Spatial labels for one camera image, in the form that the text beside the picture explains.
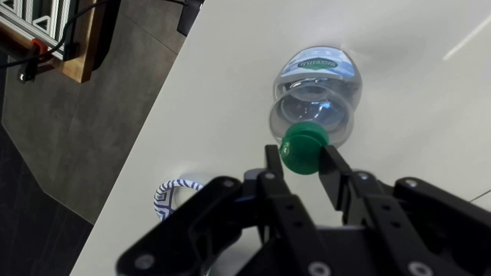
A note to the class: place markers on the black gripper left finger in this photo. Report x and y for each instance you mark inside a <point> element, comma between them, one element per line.
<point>285,219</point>

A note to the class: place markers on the clear dish liquid bottle green cap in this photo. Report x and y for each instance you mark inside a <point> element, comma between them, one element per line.
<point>316,97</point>

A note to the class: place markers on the small red clamp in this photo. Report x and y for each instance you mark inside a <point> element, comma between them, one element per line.
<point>38,46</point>

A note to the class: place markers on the white metal frame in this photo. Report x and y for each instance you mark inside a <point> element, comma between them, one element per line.
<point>30,20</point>

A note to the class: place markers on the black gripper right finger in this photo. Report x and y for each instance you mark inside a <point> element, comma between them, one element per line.
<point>418,215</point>

